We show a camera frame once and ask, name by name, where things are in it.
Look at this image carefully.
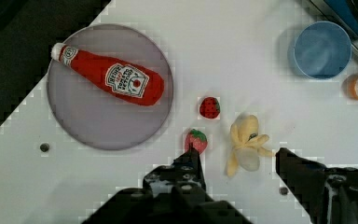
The yellow plush peeled banana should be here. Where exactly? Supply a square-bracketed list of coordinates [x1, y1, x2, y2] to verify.
[226, 115, 274, 177]

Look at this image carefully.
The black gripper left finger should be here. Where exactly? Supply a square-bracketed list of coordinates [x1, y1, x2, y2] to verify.
[83, 148, 252, 224]

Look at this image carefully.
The red plush ketchup bottle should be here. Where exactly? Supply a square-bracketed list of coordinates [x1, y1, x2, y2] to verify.
[50, 43, 164, 106]

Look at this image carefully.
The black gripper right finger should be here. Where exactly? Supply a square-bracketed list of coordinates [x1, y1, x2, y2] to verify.
[275, 147, 358, 224]

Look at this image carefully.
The light red plush strawberry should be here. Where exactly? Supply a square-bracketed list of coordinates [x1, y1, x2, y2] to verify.
[184, 129, 208, 154]

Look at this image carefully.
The dark red plush strawberry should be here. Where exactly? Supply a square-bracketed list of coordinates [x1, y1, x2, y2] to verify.
[199, 97, 220, 119]

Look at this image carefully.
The grey round plate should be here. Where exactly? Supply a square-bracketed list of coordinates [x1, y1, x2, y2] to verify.
[47, 24, 174, 150]

